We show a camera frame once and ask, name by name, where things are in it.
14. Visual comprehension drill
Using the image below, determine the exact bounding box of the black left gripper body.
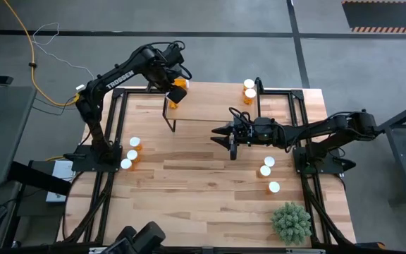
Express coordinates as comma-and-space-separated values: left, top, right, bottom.
160, 56, 192, 89

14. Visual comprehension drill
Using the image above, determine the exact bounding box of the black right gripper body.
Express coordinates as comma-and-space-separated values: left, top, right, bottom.
228, 119, 264, 160

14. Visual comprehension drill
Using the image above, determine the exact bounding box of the wooden shelf with black legs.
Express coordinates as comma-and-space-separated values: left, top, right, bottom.
162, 75, 264, 137

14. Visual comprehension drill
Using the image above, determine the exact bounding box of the green artificial plant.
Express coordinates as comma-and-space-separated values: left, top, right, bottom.
271, 201, 312, 245

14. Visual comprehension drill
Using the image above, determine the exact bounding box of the white power supply box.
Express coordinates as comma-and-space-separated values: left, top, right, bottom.
45, 159, 78, 204

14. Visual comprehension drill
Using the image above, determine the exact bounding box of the black diagonal bar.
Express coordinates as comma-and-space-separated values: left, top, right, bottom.
8, 161, 73, 197

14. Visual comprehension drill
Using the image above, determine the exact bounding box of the orange tipped black object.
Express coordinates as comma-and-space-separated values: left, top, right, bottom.
357, 241, 387, 250

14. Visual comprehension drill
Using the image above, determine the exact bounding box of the grey desk top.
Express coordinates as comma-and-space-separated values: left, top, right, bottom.
0, 85, 37, 187

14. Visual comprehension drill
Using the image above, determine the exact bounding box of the black mat with hazard stripes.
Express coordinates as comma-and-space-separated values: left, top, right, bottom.
341, 0, 406, 35

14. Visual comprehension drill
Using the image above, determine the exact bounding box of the black aluminium frame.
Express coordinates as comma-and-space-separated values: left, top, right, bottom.
57, 79, 358, 250

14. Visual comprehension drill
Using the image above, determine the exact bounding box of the thin white cable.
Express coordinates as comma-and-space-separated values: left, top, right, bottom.
31, 22, 96, 91

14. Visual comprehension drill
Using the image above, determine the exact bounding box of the black cable bundle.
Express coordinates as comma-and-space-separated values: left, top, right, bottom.
61, 171, 115, 244
301, 174, 357, 246

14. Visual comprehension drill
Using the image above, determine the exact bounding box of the black metal frame table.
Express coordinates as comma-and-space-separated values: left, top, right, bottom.
364, 95, 406, 206

